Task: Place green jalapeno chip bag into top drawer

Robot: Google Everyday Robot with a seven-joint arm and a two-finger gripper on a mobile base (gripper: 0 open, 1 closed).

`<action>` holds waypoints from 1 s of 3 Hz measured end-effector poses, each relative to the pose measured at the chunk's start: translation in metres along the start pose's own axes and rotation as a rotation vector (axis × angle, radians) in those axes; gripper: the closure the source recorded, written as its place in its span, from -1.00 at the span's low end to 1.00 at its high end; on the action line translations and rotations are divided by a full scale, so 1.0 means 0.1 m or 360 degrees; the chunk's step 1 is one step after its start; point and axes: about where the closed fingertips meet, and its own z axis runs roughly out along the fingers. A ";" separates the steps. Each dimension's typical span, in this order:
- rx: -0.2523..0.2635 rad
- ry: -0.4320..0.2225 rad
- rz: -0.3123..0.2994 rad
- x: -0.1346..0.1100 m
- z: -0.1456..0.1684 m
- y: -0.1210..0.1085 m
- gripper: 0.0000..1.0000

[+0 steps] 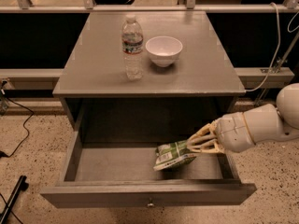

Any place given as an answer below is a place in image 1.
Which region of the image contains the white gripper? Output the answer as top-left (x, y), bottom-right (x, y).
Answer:
top-left (187, 112), bottom-right (255, 154)

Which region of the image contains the green jalapeno chip bag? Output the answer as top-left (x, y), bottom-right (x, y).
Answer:
top-left (153, 140), bottom-right (196, 171)

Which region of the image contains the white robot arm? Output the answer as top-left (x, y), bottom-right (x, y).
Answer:
top-left (187, 83), bottom-right (299, 153)

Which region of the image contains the open grey top drawer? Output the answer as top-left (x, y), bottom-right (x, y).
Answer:
top-left (40, 101), bottom-right (258, 209)

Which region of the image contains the white ceramic bowl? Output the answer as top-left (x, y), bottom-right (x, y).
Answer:
top-left (145, 36), bottom-right (183, 67)

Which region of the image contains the grey wooden nightstand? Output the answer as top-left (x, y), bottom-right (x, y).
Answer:
top-left (53, 11), bottom-right (245, 134)

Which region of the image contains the clear plastic water bottle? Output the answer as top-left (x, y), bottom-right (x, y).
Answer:
top-left (121, 15), bottom-right (144, 80)

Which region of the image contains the black bar on floor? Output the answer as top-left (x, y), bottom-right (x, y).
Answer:
top-left (0, 175), bottom-right (29, 224)

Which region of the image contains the white cable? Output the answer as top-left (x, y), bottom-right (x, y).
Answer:
top-left (245, 2), bottom-right (299, 93)

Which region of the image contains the black floor cable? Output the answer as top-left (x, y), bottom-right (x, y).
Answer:
top-left (0, 89), bottom-right (36, 159)

